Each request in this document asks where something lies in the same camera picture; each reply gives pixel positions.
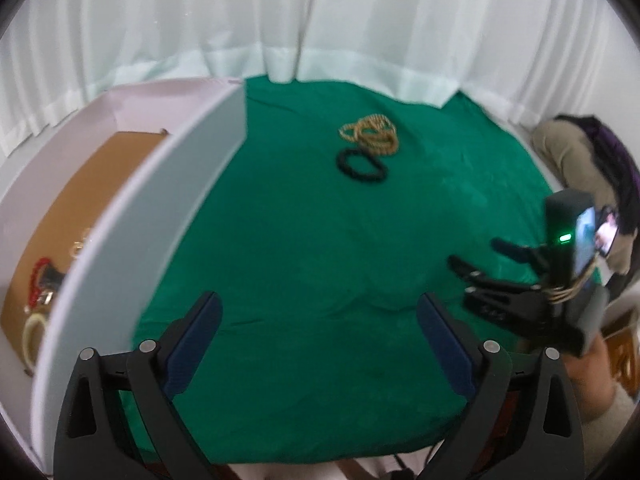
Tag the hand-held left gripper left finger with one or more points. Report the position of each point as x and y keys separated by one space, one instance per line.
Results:
x=195 y=340

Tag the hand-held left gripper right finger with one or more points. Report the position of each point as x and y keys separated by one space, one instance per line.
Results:
x=442 y=335

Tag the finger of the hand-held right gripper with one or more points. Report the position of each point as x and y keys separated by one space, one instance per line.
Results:
x=480 y=277
x=520 y=252

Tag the long white cardboard box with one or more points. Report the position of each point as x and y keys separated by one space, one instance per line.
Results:
x=150 y=220

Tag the dark wristwatch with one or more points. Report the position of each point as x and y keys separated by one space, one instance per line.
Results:
x=52 y=285

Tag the pale jade bangle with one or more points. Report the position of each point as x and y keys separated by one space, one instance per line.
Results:
x=29 y=340

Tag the person's right forearm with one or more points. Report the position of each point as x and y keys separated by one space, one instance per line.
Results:
x=600 y=400

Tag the brown cardboard box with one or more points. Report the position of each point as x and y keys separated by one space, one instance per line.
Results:
x=625 y=350

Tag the smartphone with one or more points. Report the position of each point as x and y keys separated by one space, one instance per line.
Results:
x=609 y=232

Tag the green velvet cloth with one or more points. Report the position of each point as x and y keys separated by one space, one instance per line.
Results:
x=320 y=260

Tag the white curtain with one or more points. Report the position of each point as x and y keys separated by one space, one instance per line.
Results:
x=150 y=15
x=450 y=20

